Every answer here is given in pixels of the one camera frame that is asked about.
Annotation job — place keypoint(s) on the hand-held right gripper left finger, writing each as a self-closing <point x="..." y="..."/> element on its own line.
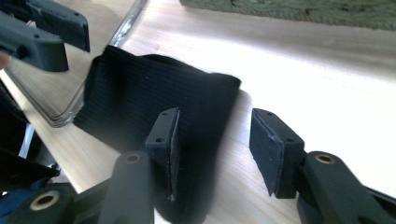
<point x="165" y="143"/>

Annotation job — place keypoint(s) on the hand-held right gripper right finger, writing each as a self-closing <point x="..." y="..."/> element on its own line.
<point x="277" y="149"/>

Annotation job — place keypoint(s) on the green woven basket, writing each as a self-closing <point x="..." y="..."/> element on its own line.
<point x="280" y="12"/>

